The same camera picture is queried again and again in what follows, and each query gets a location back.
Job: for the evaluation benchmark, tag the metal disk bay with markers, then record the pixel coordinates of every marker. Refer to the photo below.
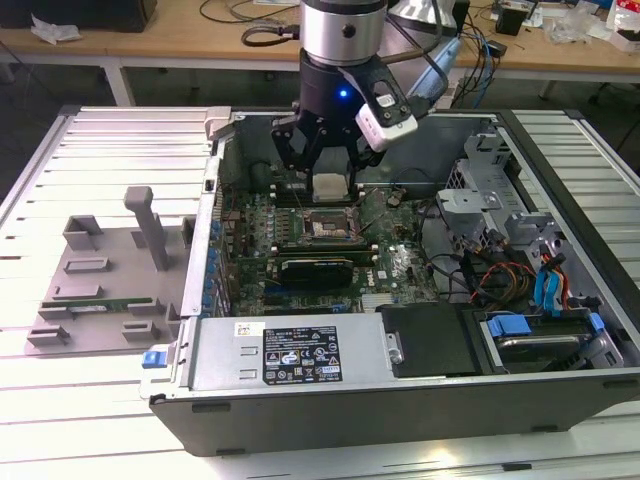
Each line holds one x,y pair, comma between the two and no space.
465,200

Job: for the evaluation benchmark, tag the round coin cell battery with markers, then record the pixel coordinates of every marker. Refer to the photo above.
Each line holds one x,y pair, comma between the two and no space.
395,199

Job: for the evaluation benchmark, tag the crumpled white paper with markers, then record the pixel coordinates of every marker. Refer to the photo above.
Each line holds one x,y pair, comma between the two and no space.
52,32

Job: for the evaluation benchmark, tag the black PC case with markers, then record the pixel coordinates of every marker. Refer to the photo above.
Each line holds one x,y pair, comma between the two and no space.
350,415

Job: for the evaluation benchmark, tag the square CPU socket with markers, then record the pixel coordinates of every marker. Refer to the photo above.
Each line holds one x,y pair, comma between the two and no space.
325,225

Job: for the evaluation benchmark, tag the green RAM stick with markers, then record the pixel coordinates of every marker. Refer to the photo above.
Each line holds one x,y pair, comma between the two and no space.
131,302

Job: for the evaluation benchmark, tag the black RAM slot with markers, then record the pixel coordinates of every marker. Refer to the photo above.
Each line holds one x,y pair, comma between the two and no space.
280,189
280,203
280,193
280,198

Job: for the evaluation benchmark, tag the small black adapter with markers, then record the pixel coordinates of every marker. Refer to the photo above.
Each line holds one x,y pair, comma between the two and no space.
497,48

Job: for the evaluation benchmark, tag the black graphics card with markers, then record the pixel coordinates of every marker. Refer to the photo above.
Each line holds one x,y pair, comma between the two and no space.
315,274

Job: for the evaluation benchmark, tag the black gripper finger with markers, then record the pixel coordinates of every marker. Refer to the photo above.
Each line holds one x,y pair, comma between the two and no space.
350,145
281,137

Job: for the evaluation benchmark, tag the wooden desk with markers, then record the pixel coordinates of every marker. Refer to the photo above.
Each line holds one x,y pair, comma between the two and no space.
175,45

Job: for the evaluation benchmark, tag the tall black box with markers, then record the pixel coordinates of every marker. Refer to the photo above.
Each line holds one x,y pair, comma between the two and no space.
462,17

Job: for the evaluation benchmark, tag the clear plastic bag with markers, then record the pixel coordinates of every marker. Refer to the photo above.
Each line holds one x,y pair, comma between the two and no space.
575,25

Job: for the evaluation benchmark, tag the silver CPU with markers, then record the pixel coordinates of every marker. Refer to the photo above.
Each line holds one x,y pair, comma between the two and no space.
330,186

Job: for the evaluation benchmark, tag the grey parts rack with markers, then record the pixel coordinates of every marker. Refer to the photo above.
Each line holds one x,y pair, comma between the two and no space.
120,285

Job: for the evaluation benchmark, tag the wide black box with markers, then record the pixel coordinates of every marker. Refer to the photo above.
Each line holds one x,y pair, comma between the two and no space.
100,15

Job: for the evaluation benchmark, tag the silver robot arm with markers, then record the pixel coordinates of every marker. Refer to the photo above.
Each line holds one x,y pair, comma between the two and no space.
342,30

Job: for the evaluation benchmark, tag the green motherboard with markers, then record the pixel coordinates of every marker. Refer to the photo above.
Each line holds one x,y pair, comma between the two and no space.
400,250

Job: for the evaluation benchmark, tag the hard disk in blue carrier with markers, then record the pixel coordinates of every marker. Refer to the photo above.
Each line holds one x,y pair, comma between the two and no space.
540,352

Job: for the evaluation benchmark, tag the small black box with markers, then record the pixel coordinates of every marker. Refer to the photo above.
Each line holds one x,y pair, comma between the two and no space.
510,22

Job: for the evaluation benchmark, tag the blue card retention clip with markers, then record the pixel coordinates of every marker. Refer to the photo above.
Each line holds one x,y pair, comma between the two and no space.
209,271
212,256
205,301
207,286
216,230

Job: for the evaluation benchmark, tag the blue case latch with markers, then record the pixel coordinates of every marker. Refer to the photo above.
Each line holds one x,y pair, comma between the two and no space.
152,360

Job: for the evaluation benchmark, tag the small silver heatsink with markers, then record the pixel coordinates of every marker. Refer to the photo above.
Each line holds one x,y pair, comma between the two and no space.
378,301

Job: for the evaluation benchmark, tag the grey power supply unit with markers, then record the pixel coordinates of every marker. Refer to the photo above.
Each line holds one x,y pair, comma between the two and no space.
220,350

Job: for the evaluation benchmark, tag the red white package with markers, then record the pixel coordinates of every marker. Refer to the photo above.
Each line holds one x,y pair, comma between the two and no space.
625,20

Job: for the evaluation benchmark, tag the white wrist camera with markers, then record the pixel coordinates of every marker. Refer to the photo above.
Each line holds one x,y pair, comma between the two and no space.
385,127

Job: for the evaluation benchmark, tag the black round speaker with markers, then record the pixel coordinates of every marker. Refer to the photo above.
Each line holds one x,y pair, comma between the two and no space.
260,176

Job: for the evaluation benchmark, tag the thin metal locking lever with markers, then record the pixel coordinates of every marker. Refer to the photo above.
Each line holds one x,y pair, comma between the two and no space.
299,201

